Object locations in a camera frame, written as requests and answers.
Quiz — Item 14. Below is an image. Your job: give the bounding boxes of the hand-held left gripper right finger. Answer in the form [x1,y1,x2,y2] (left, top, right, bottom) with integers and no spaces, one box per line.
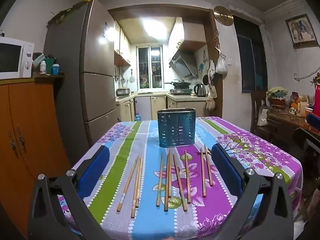
[212,144,294,240]

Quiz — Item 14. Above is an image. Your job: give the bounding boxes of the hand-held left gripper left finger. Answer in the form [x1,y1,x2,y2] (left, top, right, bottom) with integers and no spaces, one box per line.
[27,145,110,240]

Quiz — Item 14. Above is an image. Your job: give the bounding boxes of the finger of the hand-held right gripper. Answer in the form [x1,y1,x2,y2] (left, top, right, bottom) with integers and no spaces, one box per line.
[305,112,320,126]
[294,127,320,155]

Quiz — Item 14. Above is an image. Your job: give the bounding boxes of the bunch of wooden chopsticks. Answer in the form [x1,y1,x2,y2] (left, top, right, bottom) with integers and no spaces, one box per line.
[116,144,214,219]

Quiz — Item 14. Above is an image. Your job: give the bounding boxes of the blue perforated utensil holder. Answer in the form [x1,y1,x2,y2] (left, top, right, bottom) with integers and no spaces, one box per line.
[157,108,197,148]

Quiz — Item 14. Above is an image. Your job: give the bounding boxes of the red thermos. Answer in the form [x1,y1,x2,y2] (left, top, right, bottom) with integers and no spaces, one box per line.
[313,84,320,117]

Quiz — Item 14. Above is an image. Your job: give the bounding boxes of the orange jar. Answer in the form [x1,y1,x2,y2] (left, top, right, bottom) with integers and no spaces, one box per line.
[289,92,300,115]

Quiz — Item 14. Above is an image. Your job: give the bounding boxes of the dark wooden chair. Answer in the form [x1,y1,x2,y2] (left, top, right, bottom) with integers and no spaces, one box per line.
[251,90,278,140]

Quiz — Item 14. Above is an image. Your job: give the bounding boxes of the floral striped tablecloth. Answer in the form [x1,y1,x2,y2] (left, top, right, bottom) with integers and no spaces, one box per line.
[57,116,304,240]

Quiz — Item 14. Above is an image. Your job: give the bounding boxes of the beige hanging bag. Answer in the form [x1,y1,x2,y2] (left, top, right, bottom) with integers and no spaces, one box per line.
[206,85,217,110]

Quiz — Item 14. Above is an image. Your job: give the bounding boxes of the orange wooden cabinet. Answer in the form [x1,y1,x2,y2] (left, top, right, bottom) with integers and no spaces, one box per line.
[0,76,73,238]

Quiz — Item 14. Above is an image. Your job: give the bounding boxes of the steel electric kettle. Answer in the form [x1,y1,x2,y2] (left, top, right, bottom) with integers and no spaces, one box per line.
[194,83,207,97]

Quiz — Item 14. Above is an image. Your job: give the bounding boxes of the dark window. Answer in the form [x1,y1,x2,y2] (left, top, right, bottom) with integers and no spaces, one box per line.
[233,15,268,93]

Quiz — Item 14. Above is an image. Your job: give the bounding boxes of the lower kitchen cabinets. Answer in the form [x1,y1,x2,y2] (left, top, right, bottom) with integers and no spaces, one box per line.
[115,94,209,122]

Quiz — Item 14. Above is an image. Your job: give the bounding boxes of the framed picture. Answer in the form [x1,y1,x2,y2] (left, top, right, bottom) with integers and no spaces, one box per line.
[285,14,320,49]

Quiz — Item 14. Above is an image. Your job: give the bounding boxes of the gas stove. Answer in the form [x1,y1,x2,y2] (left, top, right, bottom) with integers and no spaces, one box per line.
[169,88,192,95]

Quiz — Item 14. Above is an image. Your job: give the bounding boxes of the black wok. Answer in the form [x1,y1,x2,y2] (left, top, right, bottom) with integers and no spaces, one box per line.
[164,79,192,88]

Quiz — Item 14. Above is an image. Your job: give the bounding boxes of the white plastic bag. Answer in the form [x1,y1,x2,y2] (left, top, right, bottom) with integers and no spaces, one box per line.
[215,52,229,75]

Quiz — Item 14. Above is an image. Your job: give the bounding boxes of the steel range hood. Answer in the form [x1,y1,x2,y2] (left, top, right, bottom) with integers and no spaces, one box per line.
[169,50,198,78]

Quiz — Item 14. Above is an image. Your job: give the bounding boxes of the grey refrigerator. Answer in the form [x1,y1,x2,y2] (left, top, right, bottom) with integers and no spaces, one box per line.
[44,0,119,153]

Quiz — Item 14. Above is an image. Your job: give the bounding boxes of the green container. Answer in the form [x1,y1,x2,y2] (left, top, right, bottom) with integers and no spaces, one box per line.
[44,58,54,74]

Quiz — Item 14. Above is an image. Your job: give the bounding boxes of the barred kitchen window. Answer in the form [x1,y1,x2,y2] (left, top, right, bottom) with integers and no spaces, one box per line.
[136,44,164,89]

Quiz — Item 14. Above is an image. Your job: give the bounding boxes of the upper kitchen cabinet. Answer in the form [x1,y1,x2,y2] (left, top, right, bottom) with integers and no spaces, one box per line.
[168,17,208,53]
[114,21,132,67]

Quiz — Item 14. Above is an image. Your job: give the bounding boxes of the white microwave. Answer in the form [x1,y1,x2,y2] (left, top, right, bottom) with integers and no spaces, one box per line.
[0,36,35,80]

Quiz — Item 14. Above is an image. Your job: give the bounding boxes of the ceiling light panel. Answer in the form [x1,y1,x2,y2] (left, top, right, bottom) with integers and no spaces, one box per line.
[142,17,170,40]

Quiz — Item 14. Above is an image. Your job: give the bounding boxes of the gold wall clock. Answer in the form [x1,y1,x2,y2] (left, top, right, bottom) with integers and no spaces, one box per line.
[213,5,234,27]

